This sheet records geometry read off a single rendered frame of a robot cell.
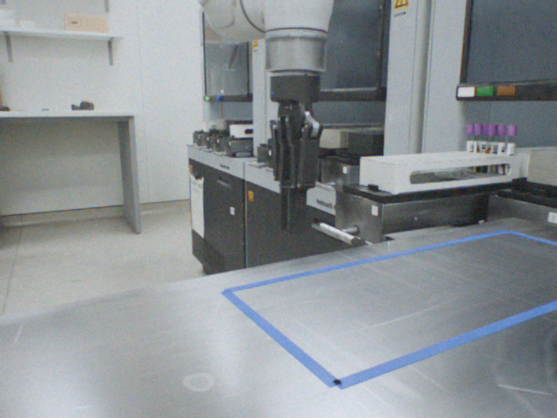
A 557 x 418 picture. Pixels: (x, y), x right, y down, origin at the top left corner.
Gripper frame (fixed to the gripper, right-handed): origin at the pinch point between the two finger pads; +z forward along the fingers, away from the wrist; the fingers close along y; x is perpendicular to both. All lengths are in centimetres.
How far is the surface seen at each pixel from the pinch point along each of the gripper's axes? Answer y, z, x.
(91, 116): 280, -9, 6
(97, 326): -33.2, -1.7, 31.6
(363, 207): -1.7, 0.3, -12.2
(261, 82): 108, -25, -43
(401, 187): -4.9, -3.3, -17.2
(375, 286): -35.7, -2.0, 11.4
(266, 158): 84, 1, -34
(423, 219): -6.7, 2.0, -20.6
